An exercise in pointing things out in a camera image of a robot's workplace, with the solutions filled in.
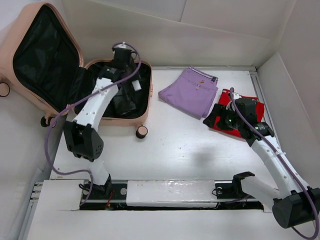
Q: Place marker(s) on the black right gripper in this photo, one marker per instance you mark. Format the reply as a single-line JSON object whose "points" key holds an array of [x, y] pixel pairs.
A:
{"points": [[218, 110]]}

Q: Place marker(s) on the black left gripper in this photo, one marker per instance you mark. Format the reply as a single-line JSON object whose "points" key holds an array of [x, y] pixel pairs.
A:
{"points": [[134, 77]]}

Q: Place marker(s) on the red shorts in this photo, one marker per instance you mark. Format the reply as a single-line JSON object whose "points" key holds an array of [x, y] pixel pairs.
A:
{"points": [[225, 101]]}

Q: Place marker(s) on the purple shorts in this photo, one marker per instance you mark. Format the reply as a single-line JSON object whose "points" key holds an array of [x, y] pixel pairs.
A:
{"points": [[193, 92]]}

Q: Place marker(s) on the black pouch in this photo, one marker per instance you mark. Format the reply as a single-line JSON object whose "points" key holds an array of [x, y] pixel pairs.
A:
{"points": [[124, 101]]}

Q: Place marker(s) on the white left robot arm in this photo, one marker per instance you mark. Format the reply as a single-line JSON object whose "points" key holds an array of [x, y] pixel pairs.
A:
{"points": [[117, 82]]}

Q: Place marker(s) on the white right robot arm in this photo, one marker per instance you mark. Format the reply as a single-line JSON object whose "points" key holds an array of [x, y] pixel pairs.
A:
{"points": [[293, 202]]}

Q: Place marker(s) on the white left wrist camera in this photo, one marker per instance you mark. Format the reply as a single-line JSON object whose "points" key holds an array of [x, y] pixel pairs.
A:
{"points": [[136, 85]]}

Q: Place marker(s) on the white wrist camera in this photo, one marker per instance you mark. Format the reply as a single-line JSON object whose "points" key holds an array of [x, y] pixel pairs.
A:
{"points": [[235, 96], [136, 85]]}

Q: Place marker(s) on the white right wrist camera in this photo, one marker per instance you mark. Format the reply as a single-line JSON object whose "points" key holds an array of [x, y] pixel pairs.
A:
{"points": [[235, 96]]}

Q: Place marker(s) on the black base rail with white cover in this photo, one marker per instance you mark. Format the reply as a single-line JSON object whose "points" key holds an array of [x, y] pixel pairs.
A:
{"points": [[168, 195]]}

